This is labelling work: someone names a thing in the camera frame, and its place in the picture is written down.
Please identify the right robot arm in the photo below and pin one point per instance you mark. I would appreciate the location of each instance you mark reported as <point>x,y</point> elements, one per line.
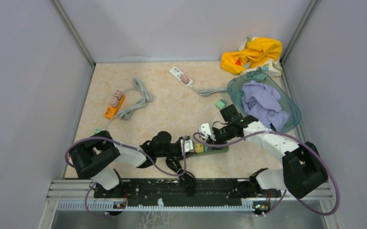
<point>301,171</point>

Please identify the pink plug on white strip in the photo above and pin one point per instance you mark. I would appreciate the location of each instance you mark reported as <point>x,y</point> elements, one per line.
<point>185,79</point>

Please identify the teal plastic basket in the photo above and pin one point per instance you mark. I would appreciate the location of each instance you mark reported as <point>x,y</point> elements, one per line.
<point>234,90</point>

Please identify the yellow cloth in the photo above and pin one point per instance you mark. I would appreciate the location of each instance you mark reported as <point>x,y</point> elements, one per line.
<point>255,54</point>

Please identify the pink plug lower orange strip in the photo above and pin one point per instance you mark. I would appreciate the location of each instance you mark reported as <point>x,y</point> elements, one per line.
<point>114,102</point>

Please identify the white power strip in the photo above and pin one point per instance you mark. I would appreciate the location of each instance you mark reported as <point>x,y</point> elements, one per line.
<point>176,73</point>

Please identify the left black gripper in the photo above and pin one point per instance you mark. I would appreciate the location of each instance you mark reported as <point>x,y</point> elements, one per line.
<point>180,156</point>

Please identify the yellow plug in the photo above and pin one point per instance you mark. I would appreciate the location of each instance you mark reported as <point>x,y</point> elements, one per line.
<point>199,148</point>

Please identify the orange power strip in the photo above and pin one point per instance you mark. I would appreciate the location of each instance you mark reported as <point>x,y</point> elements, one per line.
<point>110,112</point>

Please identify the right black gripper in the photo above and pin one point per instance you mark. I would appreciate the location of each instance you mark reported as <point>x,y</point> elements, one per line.
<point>217,140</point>

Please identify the purple cloth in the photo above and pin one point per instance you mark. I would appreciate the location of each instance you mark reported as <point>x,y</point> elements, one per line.
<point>262,102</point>

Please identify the green power strip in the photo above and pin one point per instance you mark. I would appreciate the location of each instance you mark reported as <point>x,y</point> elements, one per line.
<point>214,150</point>

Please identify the light green plug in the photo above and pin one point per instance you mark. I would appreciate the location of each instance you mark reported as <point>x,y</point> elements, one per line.
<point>221,104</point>

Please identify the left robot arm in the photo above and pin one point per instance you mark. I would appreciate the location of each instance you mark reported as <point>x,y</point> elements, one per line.
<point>91,156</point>

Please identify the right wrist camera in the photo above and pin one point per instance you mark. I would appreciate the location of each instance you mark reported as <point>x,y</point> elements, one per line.
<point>206,131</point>

